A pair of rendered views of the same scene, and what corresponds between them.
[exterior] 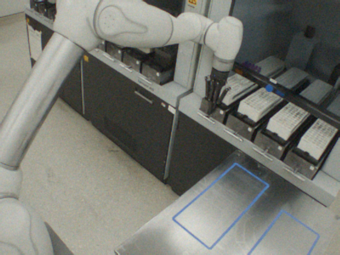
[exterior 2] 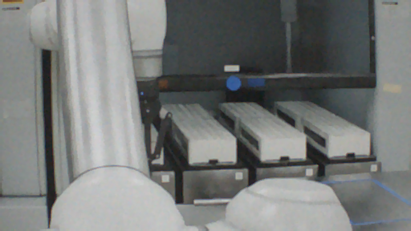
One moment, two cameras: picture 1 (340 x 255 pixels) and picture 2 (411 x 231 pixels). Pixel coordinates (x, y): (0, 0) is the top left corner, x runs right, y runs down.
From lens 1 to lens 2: 1.30 m
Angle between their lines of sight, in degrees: 50
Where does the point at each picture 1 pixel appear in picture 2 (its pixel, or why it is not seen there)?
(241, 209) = (391, 196)
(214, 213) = (376, 206)
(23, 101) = (113, 54)
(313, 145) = (353, 134)
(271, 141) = (288, 170)
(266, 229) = not seen: outside the picture
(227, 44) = (155, 16)
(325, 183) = not seen: hidden behind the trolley
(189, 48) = (26, 99)
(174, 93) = (36, 205)
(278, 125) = (283, 139)
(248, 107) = (210, 142)
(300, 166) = not seen: hidden behind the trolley
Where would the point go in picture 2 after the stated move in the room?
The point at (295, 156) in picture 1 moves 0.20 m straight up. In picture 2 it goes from (340, 168) to (341, 75)
